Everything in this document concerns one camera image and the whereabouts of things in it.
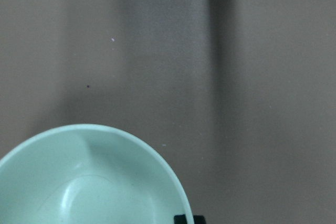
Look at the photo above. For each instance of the green bowl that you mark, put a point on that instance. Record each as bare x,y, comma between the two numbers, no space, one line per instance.
88,173

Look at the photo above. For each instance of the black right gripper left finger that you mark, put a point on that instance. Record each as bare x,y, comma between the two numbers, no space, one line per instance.
179,219

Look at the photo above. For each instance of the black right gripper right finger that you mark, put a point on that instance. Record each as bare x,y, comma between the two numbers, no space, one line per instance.
199,219

